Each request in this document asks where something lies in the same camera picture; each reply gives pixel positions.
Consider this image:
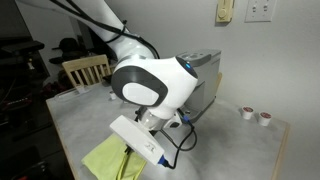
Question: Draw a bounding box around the black blue-tipped cable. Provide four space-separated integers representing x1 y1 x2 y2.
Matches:
159 109 198 170

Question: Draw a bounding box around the yellow-green microfiber towel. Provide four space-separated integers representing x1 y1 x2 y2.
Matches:
82 134 146 180

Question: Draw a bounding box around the grey coffee maker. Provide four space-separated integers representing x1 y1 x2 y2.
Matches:
179 49 221 123

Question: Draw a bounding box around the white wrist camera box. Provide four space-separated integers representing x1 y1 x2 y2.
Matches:
110 115 165 165

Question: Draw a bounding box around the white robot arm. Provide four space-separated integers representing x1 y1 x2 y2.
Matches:
18 0 198 130

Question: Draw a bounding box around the wooden chair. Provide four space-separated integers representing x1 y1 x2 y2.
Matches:
62 55 112 87

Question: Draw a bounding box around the red-lidded coffee pod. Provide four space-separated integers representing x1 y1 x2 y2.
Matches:
242 106 254 120
258 112 272 126

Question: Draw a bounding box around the beige wall dial switch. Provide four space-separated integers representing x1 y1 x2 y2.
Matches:
216 0 234 23

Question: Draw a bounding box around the white wall switch plate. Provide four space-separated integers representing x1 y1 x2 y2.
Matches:
245 0 277 23

